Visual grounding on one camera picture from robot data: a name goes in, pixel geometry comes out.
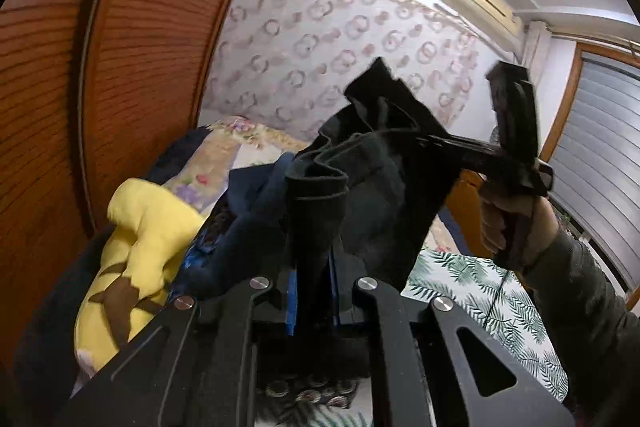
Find person's right forearm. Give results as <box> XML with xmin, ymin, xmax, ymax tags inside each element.
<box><xmin>520</xmin><ymin>232</ymin><xmax>640</xmax><ymax>408</ymax></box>

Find yellow plush toy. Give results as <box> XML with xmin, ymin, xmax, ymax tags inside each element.
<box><xmin>74</xmin><ymin>178</ymin><xmax>211</xmax><ymax>373</ymax></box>

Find green leaf print sheet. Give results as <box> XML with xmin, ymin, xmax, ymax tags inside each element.
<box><xmin>280</xmin><ymin>249</ymin><xmax>571</xmax><ymax>427</ymax></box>

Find beige wall air conditioner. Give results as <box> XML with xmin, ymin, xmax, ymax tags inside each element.
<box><xmin>440</xmin><ymin>0</ymin><xmax>523</xmax><ymax>52</ymax></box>

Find ring-patterned sheer curtain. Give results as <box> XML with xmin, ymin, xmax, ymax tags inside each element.
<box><xmin>197</xmin><ymin>0</ymin><xmax>483</xmax><ymax>152</ymax></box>

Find person's right hand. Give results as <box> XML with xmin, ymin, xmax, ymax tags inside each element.
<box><xmin>477</xmin><ymin>194</ymin><xmax>559</xmax><ymax>269</ymax></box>

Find wooden sideboard cabinet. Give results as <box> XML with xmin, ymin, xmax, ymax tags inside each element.
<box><xmin>445</xmin><ymin>169</ymin><xmax>496</xmax><ymax>258</ymax></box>

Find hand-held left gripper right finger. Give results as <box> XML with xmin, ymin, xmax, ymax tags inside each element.
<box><xmin>327</xmin><ymin>252</ymin><xmax>576</xmax><ymax>427</ymax></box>

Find tied beige curtain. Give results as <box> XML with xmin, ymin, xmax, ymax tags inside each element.
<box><xmin>522</xmin><ymin>22</ymin><xmax>551</xmax><ymax>78</ymax></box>

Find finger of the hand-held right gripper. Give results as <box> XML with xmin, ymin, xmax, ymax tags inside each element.
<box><xmin>421</xmin><ymin>134</ymin><xmax>497</xmax><ymax>174</ymax></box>

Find navy folded clothes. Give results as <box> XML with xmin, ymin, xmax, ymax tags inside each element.
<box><xmin>175</xmin><ymin>152</ymin><xmax>301</xmax><ymax>303</ymax></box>

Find black printed t-shirt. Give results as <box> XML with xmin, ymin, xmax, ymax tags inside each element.
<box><xmin>282</xmin><ymin>57</ymin><xmax>461</xmax><ymax>328</ymax></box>

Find grey window roller blind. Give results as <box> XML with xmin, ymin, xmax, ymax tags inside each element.
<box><xmin>547</xmin><ymin>57</ymin><xmax>640</xmax><ymax>298</ymax></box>

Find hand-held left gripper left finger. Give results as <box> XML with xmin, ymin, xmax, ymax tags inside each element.
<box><xmin>55</xmin><ymin>252</ymin><xmax>302</xmax><ymax>427</ymax></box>

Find wooden louvered wardrobe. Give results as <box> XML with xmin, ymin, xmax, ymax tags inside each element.
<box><xmin>0</xmin><ymin>0</ymin><xmax>278</xmax><ymax>358</ymax></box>

